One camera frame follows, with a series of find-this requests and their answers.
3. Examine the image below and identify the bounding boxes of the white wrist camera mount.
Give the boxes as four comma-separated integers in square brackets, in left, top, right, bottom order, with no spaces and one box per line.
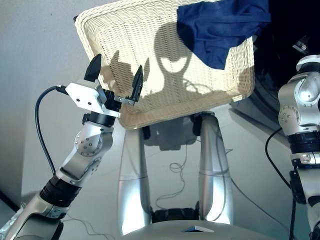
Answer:
[65,82,121,118]

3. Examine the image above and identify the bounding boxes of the silver robot leg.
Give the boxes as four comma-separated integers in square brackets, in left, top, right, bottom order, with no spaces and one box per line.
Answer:
[117,124,152,236]
[198,112,235,225]

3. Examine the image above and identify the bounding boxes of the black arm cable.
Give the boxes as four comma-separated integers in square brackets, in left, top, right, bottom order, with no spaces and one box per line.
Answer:
[34,84,67,176]
[265,127,298,240]

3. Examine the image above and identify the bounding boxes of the pale woven laundry basket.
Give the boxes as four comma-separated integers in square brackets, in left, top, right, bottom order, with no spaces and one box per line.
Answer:
[74,0,256,130]

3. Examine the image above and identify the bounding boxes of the black robot waist joint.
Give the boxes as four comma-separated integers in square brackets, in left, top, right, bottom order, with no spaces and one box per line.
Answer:
[151,207,201,223]

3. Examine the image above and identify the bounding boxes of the thin floor wire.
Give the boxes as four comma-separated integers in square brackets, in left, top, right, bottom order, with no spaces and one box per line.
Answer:
[156,144,233,208]

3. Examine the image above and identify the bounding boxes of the navy blue garment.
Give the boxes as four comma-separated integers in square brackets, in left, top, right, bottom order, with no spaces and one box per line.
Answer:
[176,0,272,71]

